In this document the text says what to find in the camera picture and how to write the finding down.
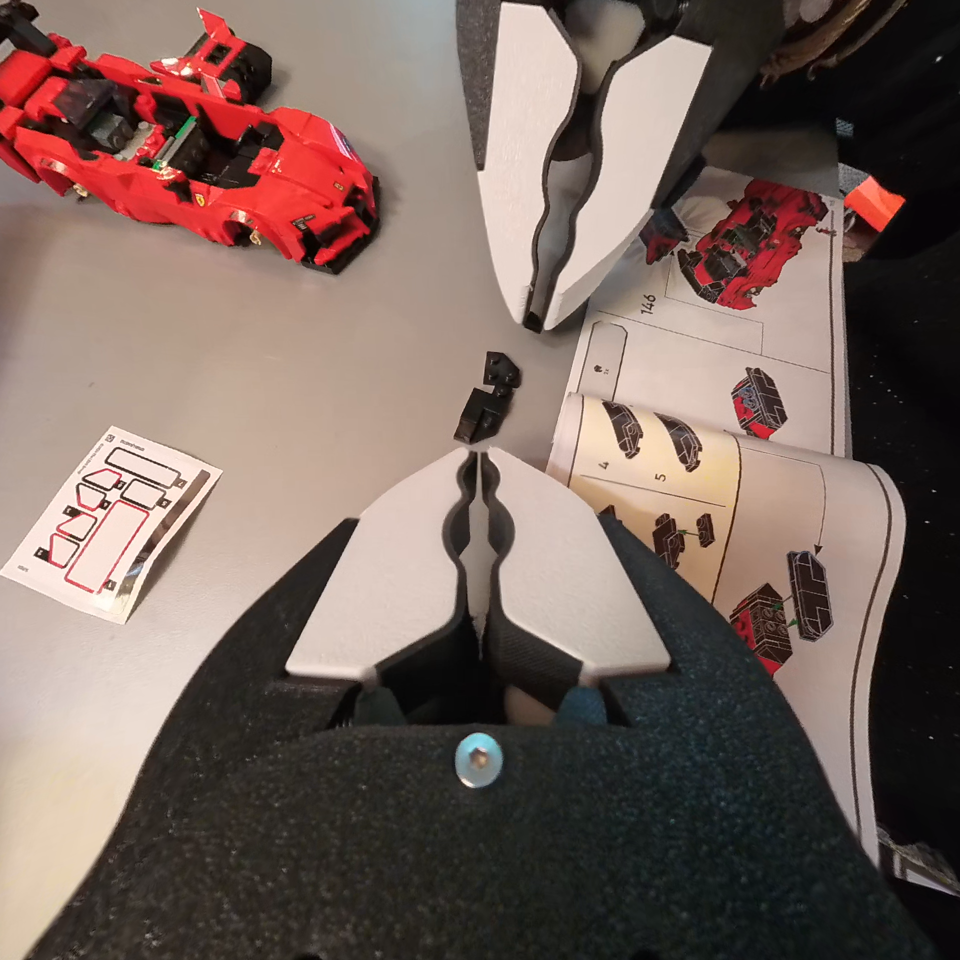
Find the red lego car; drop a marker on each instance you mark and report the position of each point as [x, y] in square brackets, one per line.
[300, 165]

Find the black lego slope brick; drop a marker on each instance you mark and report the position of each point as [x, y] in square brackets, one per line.
[474, 418]

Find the small black lego plate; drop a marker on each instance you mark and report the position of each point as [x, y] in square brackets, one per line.
[501, 370]

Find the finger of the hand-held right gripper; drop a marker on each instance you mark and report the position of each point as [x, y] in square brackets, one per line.
[637, 150]
[525, 112]

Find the lego instruction booklet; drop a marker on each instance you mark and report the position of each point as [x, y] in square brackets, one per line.
[795, 330]

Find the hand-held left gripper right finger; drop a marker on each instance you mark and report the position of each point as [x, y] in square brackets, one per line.
[577, 592]

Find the orange plastic block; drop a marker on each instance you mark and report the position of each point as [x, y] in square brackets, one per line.
[874, 202]

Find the white sticker sheet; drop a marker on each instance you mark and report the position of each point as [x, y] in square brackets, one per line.
[112, 525]

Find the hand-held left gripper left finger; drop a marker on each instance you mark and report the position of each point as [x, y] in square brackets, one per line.
[390, 592]

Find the brown braided band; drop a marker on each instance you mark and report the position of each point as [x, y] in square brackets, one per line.
[810, 52]

